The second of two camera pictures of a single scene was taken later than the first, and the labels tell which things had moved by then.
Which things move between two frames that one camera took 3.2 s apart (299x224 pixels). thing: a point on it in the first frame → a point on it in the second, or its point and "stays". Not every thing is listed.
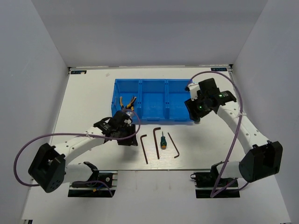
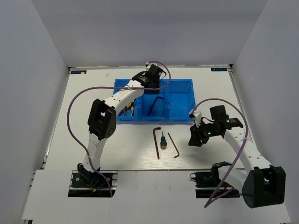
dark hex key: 143,148 → 153,104
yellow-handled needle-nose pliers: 131,105 stays
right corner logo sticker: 218,69 stays
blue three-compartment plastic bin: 157,100 stays
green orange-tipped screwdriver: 163,142 stays
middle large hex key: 155,129 stays
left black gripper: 131,128 → 153,92
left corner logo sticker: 78,72 stays
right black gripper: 190,106 → 196,136
